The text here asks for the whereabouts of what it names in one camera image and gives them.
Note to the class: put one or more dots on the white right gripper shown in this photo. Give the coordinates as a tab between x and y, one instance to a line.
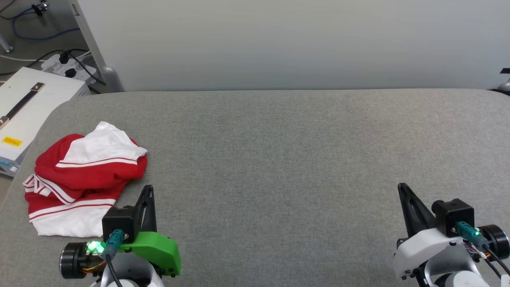
422	251

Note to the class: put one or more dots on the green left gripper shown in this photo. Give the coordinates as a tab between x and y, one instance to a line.
159	249

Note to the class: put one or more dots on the red white basketball jersey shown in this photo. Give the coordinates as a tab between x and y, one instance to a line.
79	175

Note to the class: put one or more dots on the white equipment box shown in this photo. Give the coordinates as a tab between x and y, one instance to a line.
36	115

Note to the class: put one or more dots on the yellow warning label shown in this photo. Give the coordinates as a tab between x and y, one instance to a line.
12	141

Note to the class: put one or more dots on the white power strip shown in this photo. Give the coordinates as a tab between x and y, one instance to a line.
55	63

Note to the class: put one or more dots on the grey metal table leg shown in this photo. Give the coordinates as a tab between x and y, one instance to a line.
7	48

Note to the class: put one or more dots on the white partition panel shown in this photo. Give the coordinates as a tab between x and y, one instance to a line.
279	40

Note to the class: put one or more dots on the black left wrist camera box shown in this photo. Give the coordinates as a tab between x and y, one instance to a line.
119	221

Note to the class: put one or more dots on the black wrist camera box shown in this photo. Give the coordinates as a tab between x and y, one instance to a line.
454	215
119	221

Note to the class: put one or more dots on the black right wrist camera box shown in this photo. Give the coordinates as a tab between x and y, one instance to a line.
454	215

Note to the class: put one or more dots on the grey metal partition post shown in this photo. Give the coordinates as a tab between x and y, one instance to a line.
112	79

